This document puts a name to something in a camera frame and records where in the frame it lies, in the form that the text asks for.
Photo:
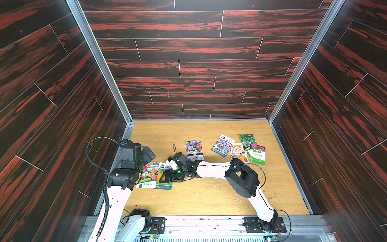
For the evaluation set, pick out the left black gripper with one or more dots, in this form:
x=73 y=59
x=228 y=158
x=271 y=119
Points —
x=146 y=158

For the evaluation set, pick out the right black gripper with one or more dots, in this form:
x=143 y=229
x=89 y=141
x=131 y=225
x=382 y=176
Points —
x=179 y=160

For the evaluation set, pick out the multicolour flower seed packet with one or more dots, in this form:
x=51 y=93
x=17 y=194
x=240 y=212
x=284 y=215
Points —
x=151 y=175

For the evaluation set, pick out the pink aster seed packet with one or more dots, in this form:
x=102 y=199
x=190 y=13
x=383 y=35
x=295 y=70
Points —
x=194 y=150

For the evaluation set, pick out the yellow marigold seed packet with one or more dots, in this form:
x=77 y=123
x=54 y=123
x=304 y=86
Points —
x=161 y=184

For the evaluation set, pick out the purple flower seed packet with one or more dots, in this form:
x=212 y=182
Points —
x=223 y=145

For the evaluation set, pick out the pink striped shop seed packet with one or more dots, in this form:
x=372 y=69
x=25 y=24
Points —
x=237 y=151

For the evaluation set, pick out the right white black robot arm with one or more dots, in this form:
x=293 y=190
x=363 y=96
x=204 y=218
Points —
x=243 y=179

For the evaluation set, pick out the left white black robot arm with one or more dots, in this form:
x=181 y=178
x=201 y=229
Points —
x=117 y=188

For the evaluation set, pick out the dark green leaf seed packet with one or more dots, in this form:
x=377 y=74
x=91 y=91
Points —
x=247 y=140

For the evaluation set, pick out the green magenta seed packet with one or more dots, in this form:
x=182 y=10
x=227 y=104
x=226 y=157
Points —
x=257 y=154

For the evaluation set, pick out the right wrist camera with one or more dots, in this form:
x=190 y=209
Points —
x=168 y=165

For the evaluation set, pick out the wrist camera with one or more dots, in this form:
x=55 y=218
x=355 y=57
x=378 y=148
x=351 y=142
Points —
x=168 y=165
x=130 y=151

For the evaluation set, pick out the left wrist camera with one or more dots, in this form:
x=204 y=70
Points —
x=130 y=151

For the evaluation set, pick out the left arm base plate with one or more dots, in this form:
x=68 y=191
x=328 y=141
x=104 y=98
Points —
x=154 y=225

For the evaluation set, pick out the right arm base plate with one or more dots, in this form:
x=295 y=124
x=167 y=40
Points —
x=256 y=225

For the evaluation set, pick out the front aluminium rail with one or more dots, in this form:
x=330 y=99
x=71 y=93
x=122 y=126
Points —
x=228 y=228

